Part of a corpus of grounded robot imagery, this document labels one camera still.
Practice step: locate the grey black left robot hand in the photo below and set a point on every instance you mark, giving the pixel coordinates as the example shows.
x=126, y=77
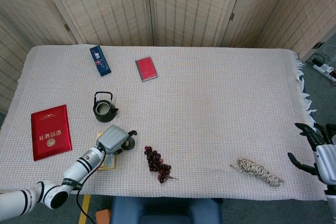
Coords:
x=113, y=137

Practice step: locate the grey black right robot hand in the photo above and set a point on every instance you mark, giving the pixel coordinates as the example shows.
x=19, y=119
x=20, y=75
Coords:
x=326, y=161

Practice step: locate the black pot lid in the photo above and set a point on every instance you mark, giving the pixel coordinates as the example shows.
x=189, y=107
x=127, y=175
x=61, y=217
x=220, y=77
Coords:
x=131, y=144

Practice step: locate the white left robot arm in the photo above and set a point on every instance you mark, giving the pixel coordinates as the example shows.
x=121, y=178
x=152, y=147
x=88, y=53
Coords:
x=84, y=160

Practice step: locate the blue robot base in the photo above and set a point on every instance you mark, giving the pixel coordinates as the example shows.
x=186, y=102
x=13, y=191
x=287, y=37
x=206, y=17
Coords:
x=165, y=211

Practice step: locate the black teapot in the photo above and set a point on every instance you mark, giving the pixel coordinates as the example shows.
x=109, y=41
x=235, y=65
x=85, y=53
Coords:
x=105, y=116

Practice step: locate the yellow printed box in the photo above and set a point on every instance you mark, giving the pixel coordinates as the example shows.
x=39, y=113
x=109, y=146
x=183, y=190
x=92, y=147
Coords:
x=110, y=161

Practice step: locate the dark red grape bunch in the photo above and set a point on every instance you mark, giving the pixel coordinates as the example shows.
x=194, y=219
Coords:
x=155, y=160

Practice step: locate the large red certificate folder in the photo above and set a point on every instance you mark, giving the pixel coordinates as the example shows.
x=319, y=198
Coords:
x=51, y=132

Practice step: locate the small red notebook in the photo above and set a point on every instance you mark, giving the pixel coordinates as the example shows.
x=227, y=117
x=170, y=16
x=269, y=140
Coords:
x=146, y=68

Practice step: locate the blue patterned box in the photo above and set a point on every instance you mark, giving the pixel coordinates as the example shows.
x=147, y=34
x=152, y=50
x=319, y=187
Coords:
x=100, y=61

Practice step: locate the orange block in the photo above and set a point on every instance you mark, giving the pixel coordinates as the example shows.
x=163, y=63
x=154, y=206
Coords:
x=103, y=217

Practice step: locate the white power strip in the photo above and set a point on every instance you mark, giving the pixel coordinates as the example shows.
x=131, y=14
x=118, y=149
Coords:
x=325, y=68

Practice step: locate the white woven tablecloth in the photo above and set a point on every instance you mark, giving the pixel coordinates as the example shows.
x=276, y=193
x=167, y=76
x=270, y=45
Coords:
x=210, y=108

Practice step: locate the woven folding screen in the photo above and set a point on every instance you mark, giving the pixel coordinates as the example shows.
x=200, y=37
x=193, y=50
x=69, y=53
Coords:
x=183, y=6

